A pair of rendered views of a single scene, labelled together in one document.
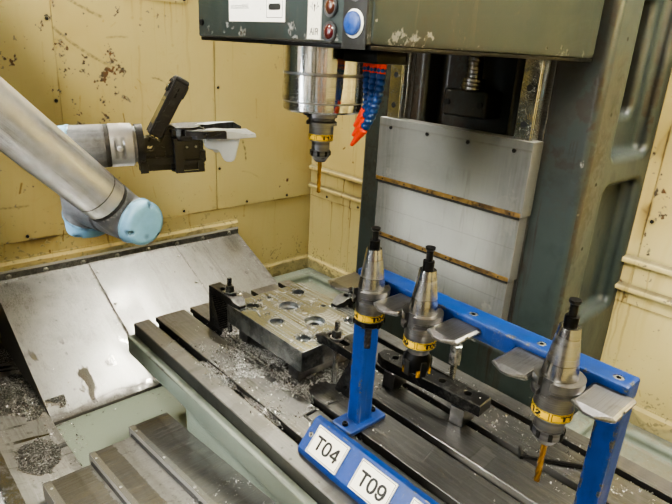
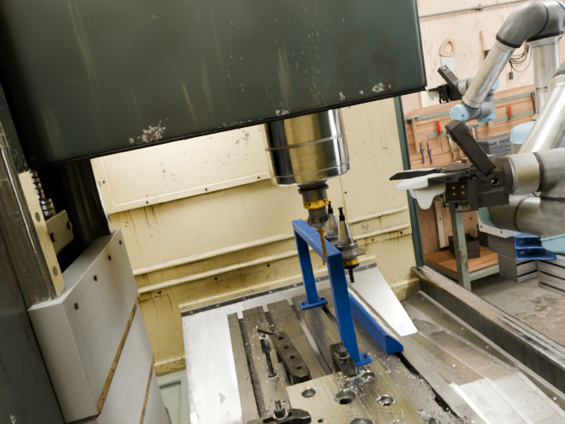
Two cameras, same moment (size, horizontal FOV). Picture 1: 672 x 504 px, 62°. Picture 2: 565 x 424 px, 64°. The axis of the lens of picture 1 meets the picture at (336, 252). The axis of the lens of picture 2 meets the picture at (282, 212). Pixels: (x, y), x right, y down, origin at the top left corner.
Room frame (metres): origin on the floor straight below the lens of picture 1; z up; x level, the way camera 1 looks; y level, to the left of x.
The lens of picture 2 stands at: (1.91, 0.49, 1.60)
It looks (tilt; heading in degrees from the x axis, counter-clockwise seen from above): 12 degrees down; 215
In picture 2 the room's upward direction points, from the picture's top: 11 degrees counter-clockwise
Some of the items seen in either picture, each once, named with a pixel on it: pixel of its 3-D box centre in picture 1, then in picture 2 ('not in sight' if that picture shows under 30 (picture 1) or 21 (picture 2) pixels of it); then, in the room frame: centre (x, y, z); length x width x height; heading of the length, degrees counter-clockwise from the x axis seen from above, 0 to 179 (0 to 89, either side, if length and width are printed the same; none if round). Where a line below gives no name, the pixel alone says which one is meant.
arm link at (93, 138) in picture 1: (75, 149); (563, 170); (0.96, 0.46, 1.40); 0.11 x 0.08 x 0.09; 115
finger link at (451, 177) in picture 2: not in sight; (445, 177); (1.08, 0.28, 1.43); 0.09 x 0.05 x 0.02; 140
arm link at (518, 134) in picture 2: not in sight; (530, 141); (0.05, 0.33, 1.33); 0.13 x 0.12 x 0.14; 153
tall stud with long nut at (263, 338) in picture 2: (453, 368); (267, 355); (1.04, -0.26, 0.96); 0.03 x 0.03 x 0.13
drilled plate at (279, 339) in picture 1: (301, 322); (354, 421); (1.21, 0.07, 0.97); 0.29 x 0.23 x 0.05; 43
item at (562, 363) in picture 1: (565, 350); not in sight; (0.61, -0.29, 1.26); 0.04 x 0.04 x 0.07
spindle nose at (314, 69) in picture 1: (323, 79); (305, 146); (1.15, 0.04, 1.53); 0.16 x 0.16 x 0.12
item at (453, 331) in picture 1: (451, 332); not in sight; (0.73, -0.17, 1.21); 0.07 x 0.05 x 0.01; 133
